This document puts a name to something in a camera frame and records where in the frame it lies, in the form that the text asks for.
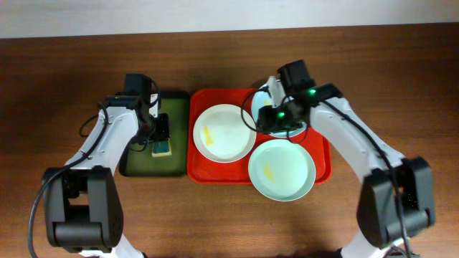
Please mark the green yellow sponge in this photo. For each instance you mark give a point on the green yellow sponge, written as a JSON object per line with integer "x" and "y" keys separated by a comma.
{"x": 161, "y": 149}

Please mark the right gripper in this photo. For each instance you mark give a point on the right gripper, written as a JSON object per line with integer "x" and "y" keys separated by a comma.
{"x": 264, "y": 122}

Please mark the dark green tray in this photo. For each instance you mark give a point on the dark green tray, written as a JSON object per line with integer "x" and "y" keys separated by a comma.
{"x": 138, "y": 161}

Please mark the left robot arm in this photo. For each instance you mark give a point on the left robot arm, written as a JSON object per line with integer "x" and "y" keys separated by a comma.
{"x": 82, "y": 209}

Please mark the red tray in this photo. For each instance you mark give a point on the red tray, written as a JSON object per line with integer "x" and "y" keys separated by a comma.
{"x": 203, "y": 170}

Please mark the light green plate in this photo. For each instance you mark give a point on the light green plate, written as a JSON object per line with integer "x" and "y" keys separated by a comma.
{"x": 281, "y": 170}

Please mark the light blue plate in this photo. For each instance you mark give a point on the light blue plate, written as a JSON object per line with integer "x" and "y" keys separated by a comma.
{"x": 261, "y": 99}

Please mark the white plate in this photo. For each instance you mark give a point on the white plate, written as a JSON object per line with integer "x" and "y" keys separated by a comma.
{"x": 224, "y": 133}

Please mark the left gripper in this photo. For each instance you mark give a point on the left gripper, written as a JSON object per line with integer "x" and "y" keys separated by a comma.
{"x": 161, "y": 128}

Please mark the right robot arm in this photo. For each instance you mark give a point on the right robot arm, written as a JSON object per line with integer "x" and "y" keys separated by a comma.
{"x": 396, "y": 200}

